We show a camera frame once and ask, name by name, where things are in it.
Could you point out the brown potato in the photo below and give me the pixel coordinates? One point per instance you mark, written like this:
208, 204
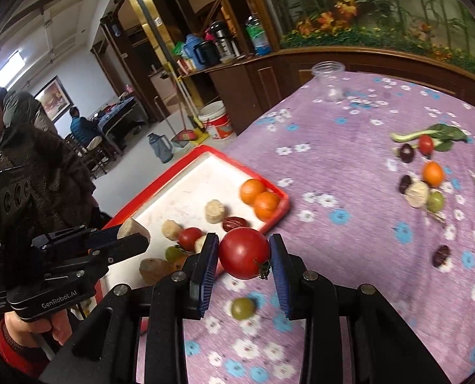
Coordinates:
155, 271

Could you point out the clear plastic cup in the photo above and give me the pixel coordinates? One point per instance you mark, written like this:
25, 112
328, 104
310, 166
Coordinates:
328, 84

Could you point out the orange mandarin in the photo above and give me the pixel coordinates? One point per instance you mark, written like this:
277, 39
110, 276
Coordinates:
252, 191
267, 207

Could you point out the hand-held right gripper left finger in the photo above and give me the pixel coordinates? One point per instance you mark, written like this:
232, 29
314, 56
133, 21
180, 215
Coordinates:
205, 278

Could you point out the grey thermos jug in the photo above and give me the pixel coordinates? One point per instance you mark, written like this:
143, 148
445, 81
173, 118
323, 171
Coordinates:
160, 148

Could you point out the small orange kumquat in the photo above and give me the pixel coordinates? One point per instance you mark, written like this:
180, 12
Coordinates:
433, 173

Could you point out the fluorescent ceiling light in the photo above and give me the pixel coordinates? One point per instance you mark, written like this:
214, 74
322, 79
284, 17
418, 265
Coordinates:
7, 70

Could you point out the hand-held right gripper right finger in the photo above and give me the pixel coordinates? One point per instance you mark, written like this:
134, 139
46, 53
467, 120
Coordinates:
281, 278

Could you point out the small red cherry tomato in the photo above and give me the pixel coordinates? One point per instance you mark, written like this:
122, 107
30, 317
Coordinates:
425, 144

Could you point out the dark red date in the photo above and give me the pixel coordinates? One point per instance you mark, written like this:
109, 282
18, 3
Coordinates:
404, 184
441, 256

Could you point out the person's left forearm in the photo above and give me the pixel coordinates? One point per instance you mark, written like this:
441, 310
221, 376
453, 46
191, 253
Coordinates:
13, 350

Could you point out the person's head and dark coat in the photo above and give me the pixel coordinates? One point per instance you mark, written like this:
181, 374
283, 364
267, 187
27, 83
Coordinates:
41, 160

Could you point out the large red tomato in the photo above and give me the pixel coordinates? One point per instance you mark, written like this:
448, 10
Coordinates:
241, 252

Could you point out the steel thermos flask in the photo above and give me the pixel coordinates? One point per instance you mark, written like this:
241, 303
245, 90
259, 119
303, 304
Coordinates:
224, 42

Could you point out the framed wall picture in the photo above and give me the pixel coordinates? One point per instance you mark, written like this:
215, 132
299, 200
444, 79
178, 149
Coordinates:
53, 98

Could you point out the white plastic bucket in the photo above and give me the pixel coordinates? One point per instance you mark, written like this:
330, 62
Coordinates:
217, 122

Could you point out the purple floral tablecloth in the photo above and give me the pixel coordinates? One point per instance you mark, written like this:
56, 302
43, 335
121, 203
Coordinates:
341, 168

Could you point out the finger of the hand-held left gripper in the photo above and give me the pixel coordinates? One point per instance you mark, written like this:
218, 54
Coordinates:
103, 236
125, 246

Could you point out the blue thermos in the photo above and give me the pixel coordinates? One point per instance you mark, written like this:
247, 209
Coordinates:
192, 52

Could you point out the dining table with blue cloth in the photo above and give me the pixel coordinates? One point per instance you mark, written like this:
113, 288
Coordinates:
119, 114

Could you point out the green grape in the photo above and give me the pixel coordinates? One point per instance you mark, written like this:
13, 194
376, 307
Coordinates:
243, 308
174, 253
436, 201

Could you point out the green snack packet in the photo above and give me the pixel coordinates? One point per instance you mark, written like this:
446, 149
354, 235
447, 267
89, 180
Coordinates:
179, 49

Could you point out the large water bottle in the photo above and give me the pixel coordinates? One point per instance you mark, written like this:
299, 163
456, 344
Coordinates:
258, 38

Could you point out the red-rimmed white tray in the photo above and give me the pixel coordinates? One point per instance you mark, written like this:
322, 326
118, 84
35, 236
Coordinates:
205, 180

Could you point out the black kettle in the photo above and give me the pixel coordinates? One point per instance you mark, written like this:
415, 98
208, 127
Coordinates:
207, 54

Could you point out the person's left hand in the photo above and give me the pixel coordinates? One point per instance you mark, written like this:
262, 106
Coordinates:
29, 328

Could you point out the yellow dustpan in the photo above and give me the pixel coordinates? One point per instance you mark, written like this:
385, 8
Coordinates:
199, 132

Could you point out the wooden chair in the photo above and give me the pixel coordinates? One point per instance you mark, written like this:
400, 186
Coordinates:
97, 156

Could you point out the dark wooden cabinet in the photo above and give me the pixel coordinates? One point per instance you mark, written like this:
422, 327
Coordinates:
261, 80

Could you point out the beige sugarcane piece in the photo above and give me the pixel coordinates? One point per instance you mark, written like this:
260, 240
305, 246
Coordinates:
131, 228

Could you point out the red and white box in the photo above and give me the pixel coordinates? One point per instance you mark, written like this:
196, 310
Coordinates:
186, 66

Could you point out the bok choy leaf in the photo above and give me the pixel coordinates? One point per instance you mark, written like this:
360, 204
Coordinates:
449, 134

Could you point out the medium red tomato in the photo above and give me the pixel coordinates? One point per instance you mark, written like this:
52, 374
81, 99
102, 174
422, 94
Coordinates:
189, 237

